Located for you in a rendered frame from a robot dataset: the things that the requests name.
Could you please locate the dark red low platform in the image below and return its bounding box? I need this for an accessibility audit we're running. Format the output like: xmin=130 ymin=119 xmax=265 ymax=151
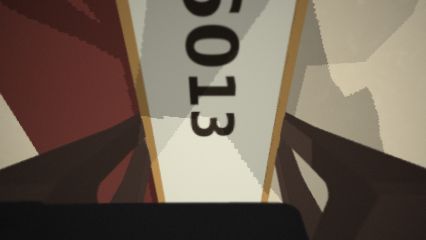
xmin=0 ymin=0 xmax=140 ymax=154

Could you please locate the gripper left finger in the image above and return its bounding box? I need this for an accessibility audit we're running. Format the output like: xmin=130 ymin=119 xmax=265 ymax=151
xmin=0 ymin=113 xmax=151 ymax=204

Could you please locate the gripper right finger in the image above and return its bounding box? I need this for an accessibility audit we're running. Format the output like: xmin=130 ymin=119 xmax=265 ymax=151
xmin=275 ymin=112 xmax=426 ymax=240

